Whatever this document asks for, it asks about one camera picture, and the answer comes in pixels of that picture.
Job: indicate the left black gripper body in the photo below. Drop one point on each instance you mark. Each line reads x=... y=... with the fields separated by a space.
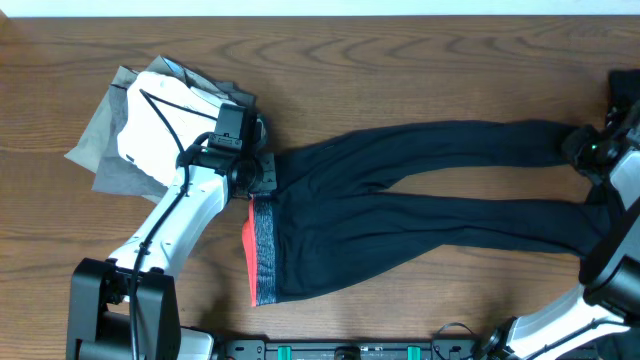
x=268 y=173

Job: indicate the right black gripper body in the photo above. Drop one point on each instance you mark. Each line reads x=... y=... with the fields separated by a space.
x=584 y=149

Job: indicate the black leggings red waistband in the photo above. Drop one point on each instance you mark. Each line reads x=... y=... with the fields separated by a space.
x=332 y=220

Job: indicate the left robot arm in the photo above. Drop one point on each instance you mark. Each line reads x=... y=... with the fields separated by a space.
x=125 y=307

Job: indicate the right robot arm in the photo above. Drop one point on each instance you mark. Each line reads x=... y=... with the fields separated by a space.
x=606 y=300

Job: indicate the black garment at right edge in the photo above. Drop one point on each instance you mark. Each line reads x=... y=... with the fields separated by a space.
x=623 y=93

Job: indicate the white t-shirt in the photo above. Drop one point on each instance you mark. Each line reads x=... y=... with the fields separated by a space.
x=162 y=113

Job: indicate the grey folded garment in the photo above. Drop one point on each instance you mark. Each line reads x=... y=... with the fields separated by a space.
x=97 y=150

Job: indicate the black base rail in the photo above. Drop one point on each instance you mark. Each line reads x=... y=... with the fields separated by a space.
x=350 y=350

